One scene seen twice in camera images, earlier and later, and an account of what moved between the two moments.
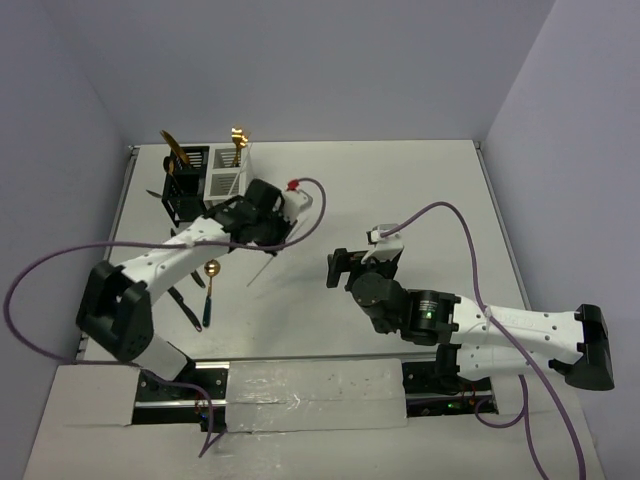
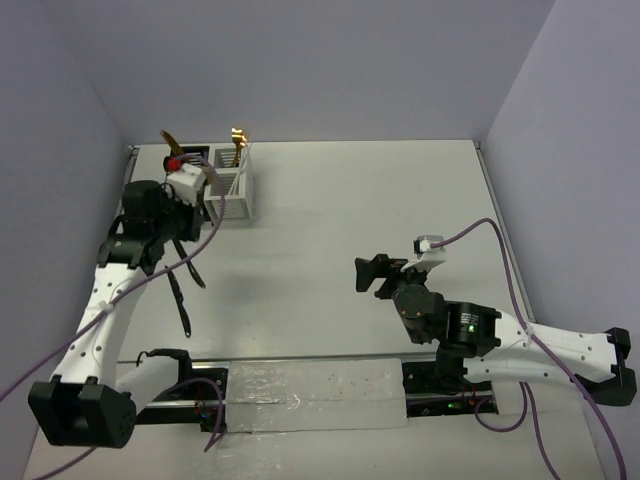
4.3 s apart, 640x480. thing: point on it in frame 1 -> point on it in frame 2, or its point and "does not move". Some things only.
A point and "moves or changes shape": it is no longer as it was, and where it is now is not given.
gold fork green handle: [242, 143] does not move
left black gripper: [284, 227] -> [195, 217]
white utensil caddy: [226, 172] does not move
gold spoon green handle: [211, 269] -> [210, 175]
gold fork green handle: [236, 133] does not move
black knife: [186, 308] moves or changes shape
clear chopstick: [269, 261] -> [241, 167]
